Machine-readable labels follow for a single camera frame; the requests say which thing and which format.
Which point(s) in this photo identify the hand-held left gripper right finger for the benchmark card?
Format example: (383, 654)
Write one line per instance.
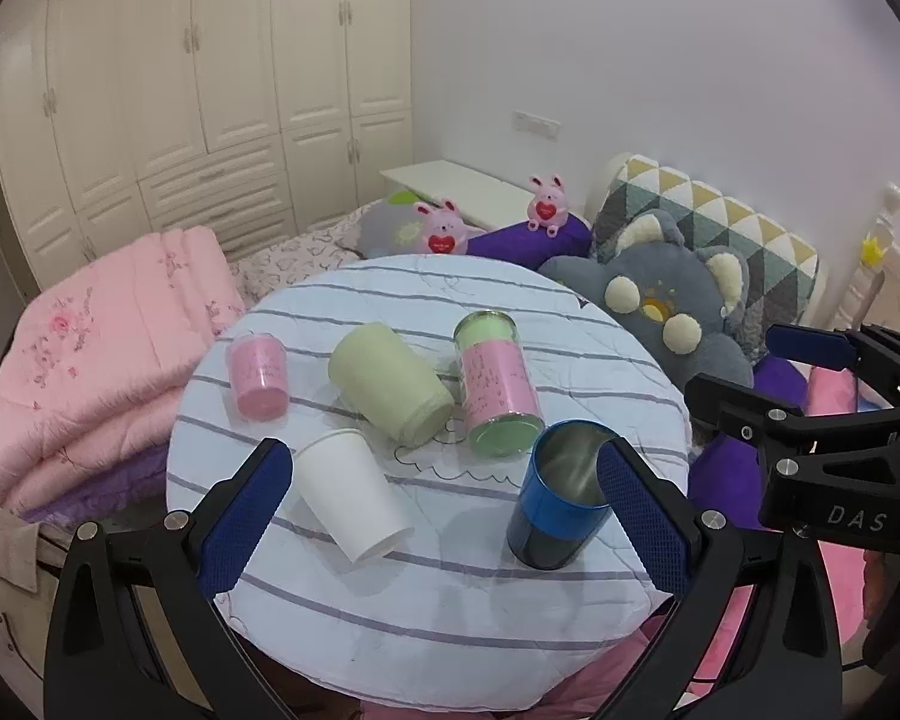
(641, 517)

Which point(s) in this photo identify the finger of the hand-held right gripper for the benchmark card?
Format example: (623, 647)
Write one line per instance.
(810, 346)
(735, 401)

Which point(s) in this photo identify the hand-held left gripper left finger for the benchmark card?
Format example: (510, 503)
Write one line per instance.
(247, 517)

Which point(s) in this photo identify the blue metal cup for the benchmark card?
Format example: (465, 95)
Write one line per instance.
(547, 521)

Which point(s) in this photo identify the white paper cup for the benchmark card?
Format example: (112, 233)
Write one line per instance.
(349, 495)

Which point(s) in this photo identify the small pink cup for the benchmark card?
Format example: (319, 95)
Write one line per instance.
(259, 379)

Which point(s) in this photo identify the pale green cup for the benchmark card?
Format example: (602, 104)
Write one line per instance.
(386, 382)

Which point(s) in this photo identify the purple cushion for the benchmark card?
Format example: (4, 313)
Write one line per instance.
(720, 480)

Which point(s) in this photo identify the pink blanket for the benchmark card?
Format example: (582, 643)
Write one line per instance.
(844, 577)

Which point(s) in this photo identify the yellow crown sticker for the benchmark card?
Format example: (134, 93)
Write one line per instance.
(874, 249)

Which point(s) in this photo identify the grey bear plush cushion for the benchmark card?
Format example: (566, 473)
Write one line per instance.
(667, 292)

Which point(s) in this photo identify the purple blanket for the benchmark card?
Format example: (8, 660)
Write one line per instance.
(97, 491)

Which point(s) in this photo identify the triangle patterned pillow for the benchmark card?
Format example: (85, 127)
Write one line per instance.
(720, 217)

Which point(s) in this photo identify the striped round tablecloth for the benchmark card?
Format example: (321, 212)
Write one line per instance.
(420, 592)

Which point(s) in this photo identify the pink and green clear tumbler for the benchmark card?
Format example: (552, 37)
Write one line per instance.
(495, 382)

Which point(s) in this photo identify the folded pink quilt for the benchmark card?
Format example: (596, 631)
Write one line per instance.
(97, 360)

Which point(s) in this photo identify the beige cloth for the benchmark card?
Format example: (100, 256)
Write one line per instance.
(0, 555)

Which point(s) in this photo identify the floral bedsheet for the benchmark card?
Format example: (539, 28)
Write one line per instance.
(300, 255)

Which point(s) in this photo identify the pink bunny plush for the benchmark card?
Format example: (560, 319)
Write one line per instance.
(547, 206)
(441, 229)

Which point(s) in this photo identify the purple bolster pillow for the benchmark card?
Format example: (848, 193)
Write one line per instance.
(510, 244)

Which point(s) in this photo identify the grey pillow with green patch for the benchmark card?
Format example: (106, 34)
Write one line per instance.
(379, 229)

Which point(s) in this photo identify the white bedside table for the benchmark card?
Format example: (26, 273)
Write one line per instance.
(457, 184)

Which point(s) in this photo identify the cream wardrobe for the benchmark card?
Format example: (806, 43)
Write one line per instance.
(195, 90)

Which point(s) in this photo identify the white wall socket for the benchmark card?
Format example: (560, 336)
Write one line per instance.
(536, 124)

